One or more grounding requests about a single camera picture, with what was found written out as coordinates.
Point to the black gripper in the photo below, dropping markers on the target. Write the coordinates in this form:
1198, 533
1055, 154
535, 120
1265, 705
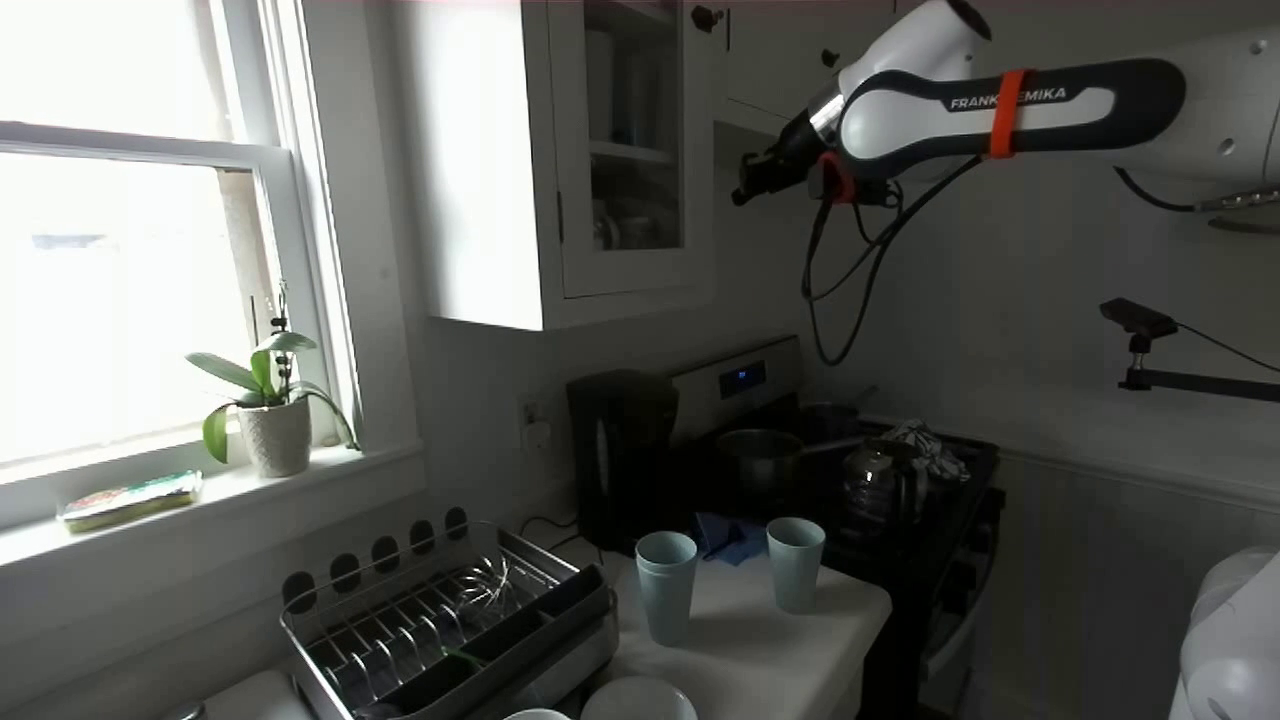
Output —
807, 159

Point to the white glass cabinet door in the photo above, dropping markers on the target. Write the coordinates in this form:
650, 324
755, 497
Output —
635, 131

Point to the light blue cup from cabinet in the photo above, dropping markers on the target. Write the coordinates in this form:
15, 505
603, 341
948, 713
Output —
794, 556

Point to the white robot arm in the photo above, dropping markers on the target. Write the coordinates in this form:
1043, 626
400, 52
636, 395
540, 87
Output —
912, 99

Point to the light blue cup on counter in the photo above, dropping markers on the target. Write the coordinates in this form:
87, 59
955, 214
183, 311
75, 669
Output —
664, 572

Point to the black electric kettle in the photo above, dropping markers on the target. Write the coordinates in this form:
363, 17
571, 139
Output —
622, 434

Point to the dark cooking pot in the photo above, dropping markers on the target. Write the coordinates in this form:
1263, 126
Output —
757, 462

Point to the blue cloth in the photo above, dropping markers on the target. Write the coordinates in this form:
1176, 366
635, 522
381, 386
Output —
725, 539

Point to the black gas stove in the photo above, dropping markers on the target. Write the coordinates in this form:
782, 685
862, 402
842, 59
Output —
933, 571

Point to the white bowl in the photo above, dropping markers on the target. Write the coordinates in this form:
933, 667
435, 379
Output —
636, 698

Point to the metal dish rack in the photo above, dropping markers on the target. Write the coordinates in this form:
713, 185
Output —
463, 630

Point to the potted orchid plant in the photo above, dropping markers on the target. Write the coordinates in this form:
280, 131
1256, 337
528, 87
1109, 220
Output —
272, 402

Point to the green sponge on sill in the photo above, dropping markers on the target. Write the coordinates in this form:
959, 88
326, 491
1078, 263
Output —
129, 500

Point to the white wall cabinet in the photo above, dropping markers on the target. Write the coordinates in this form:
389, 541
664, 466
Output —
483, 146

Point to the white wall outlet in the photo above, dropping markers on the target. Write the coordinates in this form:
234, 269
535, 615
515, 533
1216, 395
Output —
535, 424

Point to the window frame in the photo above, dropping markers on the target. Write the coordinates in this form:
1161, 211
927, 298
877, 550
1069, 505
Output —
187, 177

